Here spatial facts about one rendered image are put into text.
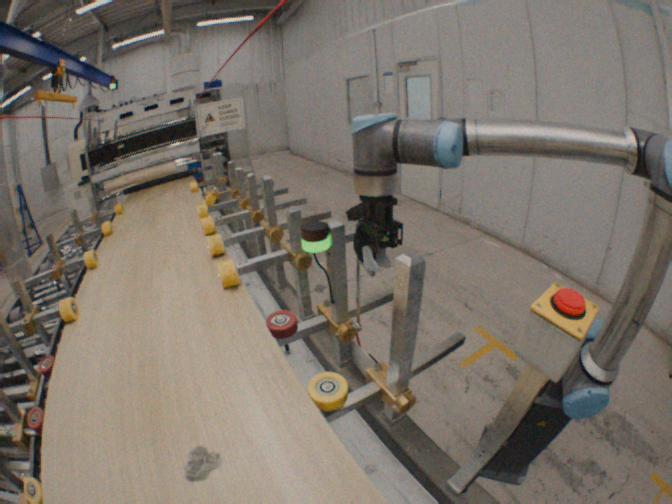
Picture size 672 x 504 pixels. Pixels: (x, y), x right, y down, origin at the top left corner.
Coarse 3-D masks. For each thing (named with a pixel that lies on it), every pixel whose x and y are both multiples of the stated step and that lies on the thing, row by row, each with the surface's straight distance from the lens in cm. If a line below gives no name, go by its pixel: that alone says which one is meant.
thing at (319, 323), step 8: (392, 288) 95; (368, 296) 92; (376, 296) 92; (384, 296) 92; (392, 296) 94; (352, 304) 89; (360, 304) 88; (368, 304) 89; (376, 304) 91; (352, 312) 87; (360, 312) 89; (312, 320) 84; (320, 320) 84; (304, 328) 82; (312, 328) 83; (320, 328) 84; (296, 336) 82; (304, 336) 83; (280, 344) 81
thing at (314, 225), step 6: (312, 222) 68; (318, 222) 68; (324, 222) 67; (306, 228) 65; (312, 228) 65; (318, 228) 64; (330, 246) 68; (312, 252) 66; (330, 252) 69; (318, 264) 70; (324, 270) 71; (330, 288) 74; (330, 294) 75
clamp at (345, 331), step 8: (320, 304) 88; (320, 312) 87; (328, 312) 85; (328, 320) 83; (352, 320) 82; (328, 328) 86; (336, 328) 80; (344, 328) 79; (352, 328) 80; (336, 336) 80; (344, 336) 80; (352, 336) 82
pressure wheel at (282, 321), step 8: (280, 312) 81; (288, 312) 80; (272, 320) 79; (280, 320) 78; (288, 320) 78; (296, 320) 78; (272, 328) 76; (280, 328) 76; (288, 328) 76; (296, 328) 79; (280, 336) 77; (288, 336) 78
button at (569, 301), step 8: (568, 288) 35; (560, 296) 33; (568, 296) 34; (576, 296) 35; (560, 304) 33; (568, 304) 33; (576, 304) 33; (584, 304) 34; (568, 312) 33; (576, 312) 33
